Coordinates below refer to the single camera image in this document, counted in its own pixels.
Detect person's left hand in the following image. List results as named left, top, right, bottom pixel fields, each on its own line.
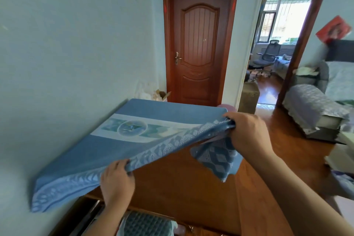
left=100, top=159, right=136, bottom=209

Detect purple cylindrical stool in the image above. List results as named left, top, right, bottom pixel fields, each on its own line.
left=217, top=103, right=237, bottom=114

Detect red diamond paper poster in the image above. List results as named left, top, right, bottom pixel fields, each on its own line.
left=315, top=15, right=352, bottom=45

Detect grey side stool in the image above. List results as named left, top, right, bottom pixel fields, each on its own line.
left=293, top=74, right=319, bottom=87

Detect grey pillow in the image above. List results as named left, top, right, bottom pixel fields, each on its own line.
left=325, top=39, right=354, bottom=63

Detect black silver flat panels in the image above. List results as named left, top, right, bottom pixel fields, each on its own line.
left=48, top=197, right=105, bottom=236

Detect grey office chair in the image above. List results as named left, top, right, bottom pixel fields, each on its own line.
left=249, top=39, right=282, bottom=75

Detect red brown doorway frame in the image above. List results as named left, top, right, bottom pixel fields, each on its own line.
left=261, top=0, right=330, bottom=110

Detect person's right hand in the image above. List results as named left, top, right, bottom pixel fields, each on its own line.
left=222, top=111, right=278, bottom=162

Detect olive brown perforated box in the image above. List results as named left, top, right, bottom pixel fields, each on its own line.
left=237, top=81, right=260, bottom=115

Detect barred bright window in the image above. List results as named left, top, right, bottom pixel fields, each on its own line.
left=257, top=0, right=315, bottom=46

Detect person's right forearm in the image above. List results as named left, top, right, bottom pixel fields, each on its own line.
left=249, top=152, right=346, bottom=236

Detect cream marble table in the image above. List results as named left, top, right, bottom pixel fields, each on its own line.
left=325, top=131, right=354, bottom=175

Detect open cardboard box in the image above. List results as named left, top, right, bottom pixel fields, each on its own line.
left=152, top=89, right=172, bottom=103

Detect clear plastic bag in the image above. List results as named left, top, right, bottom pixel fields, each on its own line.
left=135, top=79, right=155, bottom=100

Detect purple quilted sofa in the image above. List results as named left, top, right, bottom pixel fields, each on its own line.
left=282, top=60, right=354, bottom=144

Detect blue covered bed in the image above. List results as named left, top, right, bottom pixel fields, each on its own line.
left=276, top=55, right=291, bottom=79

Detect dark brown wooden door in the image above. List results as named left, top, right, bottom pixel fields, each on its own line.
left=162, top=0, right=240, bottom=107

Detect blue patterned cloth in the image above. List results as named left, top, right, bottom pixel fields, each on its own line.
left=30, top=98, right=244, bottom=214

